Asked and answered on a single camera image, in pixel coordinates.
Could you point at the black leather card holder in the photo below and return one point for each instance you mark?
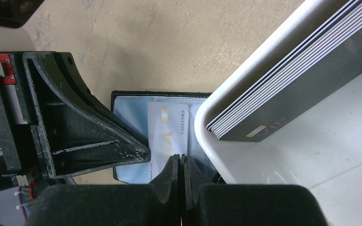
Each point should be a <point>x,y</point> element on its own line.
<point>131,107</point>

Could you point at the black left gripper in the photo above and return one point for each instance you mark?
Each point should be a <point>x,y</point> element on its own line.
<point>51,124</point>

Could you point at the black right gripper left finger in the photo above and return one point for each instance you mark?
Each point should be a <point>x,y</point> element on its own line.
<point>152,204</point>

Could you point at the stack of VIP cards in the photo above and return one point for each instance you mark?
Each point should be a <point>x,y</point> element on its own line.
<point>317,58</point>

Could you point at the white VIP card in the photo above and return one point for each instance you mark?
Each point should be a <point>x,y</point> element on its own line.
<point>168,128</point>

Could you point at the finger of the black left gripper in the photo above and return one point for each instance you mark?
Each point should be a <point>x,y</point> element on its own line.
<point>66,62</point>

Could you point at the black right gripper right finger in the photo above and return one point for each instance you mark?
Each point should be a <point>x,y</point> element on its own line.
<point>211,204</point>

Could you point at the white tray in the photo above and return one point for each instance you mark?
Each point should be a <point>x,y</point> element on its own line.
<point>320,150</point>

